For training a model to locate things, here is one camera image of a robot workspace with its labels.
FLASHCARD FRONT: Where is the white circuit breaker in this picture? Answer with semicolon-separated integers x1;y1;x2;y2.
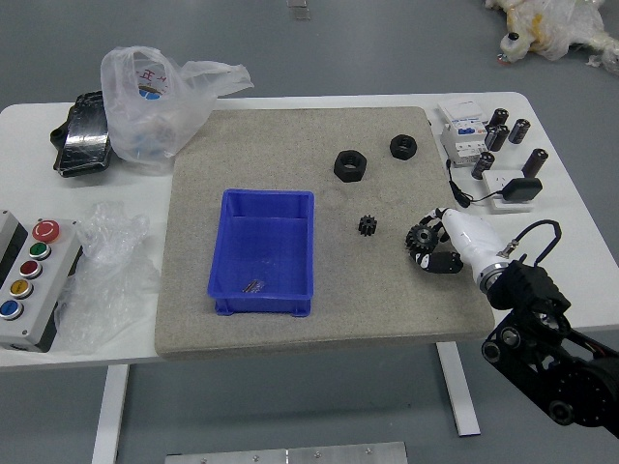
437;99;489;168

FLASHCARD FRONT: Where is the red emergency stop button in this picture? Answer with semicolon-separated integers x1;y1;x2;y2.
32;219;62;243

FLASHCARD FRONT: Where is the large black gear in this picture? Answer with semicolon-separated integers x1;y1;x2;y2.
404;221;444;255

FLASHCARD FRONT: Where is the white power socket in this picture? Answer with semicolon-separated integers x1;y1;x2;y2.
482;168;537;216

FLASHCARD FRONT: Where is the metal floor hatch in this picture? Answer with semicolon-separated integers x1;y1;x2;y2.
285;0;313;21

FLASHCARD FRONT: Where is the small black hex nut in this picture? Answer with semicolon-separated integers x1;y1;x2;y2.
389;133;419;160

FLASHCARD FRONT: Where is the silver metal plate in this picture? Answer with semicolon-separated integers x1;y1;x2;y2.
163;441;410;464

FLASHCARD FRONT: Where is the blue plastic box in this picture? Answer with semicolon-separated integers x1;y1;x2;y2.
206;188;315;319

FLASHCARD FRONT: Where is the black power adapter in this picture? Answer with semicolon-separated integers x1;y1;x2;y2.
501;177;544;203

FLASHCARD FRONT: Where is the crumpled clear plastic wrap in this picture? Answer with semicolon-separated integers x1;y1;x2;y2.
53;201;163;357

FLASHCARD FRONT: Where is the black adapter cord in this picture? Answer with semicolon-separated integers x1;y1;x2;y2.
447;158;507;210

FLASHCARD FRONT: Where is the grey button control box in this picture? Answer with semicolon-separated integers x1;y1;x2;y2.
0;209;83;353

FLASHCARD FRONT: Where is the translucent white plastic bag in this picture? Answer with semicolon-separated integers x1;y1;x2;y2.
100;45;255;176

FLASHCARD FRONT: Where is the grey-brown mat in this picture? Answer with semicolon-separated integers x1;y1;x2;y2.
154;105;497;362

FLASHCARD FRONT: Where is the black plastic tray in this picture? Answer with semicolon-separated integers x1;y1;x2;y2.
47;90;115;179

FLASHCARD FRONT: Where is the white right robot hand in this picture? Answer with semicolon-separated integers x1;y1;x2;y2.
404;206;509;286

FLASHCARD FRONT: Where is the plush toy in plastic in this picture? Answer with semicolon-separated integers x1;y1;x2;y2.
485;0;619;73

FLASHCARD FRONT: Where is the white table leg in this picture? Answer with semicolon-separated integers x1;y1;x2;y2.
434;341;483;438
91;362;131;464

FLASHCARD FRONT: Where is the large black hex nut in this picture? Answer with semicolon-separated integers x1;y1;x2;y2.
333;149;368;184

